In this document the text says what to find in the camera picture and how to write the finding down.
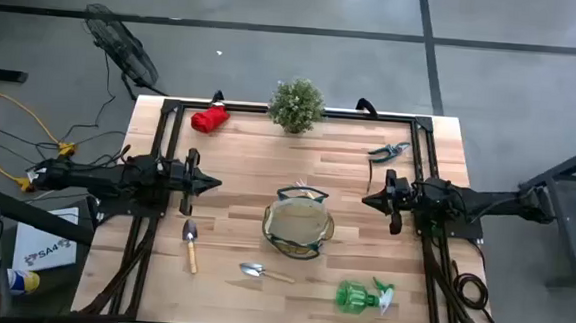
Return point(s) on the green spray bottle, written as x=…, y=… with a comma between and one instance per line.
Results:
x=355, y=297

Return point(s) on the black flat floor bar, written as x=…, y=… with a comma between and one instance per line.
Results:
x=0, y=75

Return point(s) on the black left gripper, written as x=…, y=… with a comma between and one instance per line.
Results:
x=186, y=180

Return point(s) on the beige green gardening bag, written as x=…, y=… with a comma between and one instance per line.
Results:
x=296, y=222

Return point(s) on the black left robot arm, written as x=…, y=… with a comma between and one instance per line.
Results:
x=91, y=179

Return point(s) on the black aluminium table frame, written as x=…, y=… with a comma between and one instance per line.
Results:
x=246, y=108

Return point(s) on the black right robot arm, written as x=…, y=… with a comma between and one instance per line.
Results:
x=466, y=200

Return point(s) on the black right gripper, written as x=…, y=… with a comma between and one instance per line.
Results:
x=398, y=196

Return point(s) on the red gardening glove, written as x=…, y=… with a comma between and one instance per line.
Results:
x=209, y=119

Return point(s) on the yellow blue can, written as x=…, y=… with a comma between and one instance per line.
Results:
x=25, y=281

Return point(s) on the small potted green plant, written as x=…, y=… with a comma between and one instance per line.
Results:
x=296, y=104

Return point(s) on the white cardboard box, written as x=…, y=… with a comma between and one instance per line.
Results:
x=45, y=239

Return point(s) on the black metal beam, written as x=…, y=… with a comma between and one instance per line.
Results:
x=39, y=216

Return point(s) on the black floor fan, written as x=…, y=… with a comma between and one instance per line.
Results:
x=124, y=51

